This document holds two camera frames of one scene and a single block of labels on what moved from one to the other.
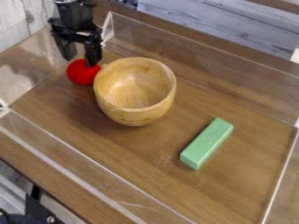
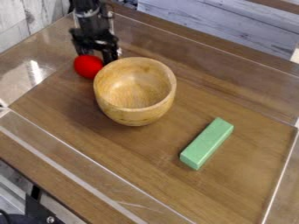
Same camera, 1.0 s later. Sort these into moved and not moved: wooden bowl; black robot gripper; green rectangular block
Moved: black robot gripper
Not moved: wooden bowl; green rectangular block
